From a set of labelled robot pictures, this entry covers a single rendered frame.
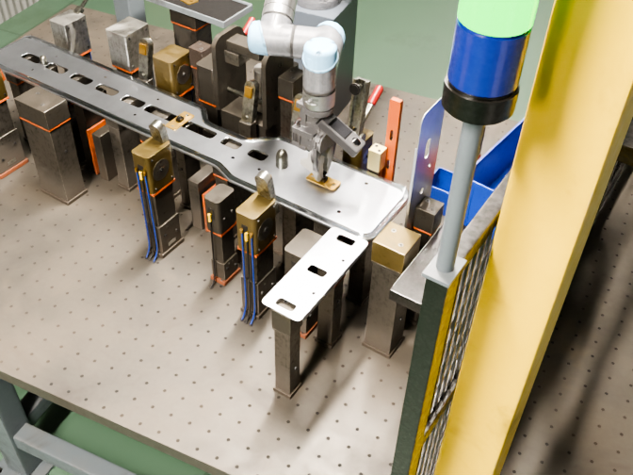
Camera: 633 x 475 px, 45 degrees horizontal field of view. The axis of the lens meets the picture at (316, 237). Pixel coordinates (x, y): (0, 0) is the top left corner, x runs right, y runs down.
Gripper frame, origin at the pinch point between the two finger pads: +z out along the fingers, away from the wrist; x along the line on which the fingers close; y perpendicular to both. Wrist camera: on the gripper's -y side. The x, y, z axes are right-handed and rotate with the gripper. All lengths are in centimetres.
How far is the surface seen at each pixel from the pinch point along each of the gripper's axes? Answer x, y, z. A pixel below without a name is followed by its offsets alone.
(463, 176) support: 65, -56, -68
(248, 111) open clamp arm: -12.1, 32.2, 0.3
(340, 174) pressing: -5.2, -1.9, 2.2
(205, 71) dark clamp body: -16, 49, -5
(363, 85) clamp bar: -16.0, -0.6, -18.0
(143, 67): -12, 70, 0
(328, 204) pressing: 6.4, -5.6, 2.2
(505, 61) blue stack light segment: 66, -58, -83
